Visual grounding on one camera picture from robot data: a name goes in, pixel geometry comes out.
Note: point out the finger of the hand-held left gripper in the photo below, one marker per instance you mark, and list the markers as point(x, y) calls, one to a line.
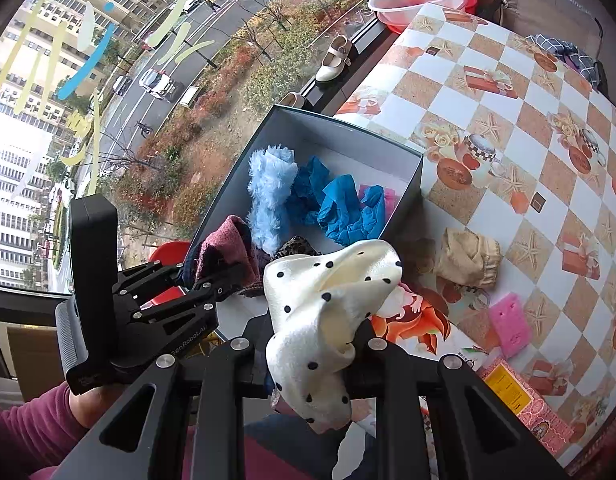
point(153, 280)
point(203, 292)

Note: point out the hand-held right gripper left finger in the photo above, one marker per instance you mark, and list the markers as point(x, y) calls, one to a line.
point(223, 390)

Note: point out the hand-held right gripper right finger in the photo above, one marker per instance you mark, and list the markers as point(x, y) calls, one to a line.
point(392, 390)

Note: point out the maroon knit cloth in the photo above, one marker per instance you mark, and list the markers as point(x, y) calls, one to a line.
point(228, 250)

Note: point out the leopard print cloth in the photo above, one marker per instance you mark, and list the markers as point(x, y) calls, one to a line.
point(298, 246)

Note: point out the white polka dot cloth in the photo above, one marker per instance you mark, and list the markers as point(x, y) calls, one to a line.
point(313, 320)

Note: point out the light blue fluffy cloth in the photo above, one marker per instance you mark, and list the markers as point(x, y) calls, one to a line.
point(270, 190)

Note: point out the magenta cloth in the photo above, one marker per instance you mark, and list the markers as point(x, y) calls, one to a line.
point(382, 196)

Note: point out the grey cardboard box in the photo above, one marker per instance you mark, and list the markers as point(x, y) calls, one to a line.
point(368, 140)

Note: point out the person's left forearm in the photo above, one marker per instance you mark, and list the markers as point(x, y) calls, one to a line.
point(33, 425)

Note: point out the person's legs in jeans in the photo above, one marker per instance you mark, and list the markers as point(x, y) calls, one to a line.
point(288, 440)

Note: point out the brown cardboard carton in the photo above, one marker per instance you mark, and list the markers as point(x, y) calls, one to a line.
point(33, 360)

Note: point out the pink sponge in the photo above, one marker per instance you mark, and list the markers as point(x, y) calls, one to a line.
point(510, 325)

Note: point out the pink patterned packet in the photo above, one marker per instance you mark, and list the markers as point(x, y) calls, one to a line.
point(527, 400)

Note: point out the beige cloth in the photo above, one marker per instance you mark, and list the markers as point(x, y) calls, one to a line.
point(467, 257)

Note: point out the checkered printed tablecloth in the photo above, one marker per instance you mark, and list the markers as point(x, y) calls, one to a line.
point(512, 160)

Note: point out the grey plaid cloth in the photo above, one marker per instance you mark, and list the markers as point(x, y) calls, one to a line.
point(562, 55)

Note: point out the red plastic basin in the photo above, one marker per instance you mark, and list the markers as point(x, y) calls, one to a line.
point(470, 2)

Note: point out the beige cushioned chair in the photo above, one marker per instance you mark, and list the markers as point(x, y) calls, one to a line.
point(562, 5)

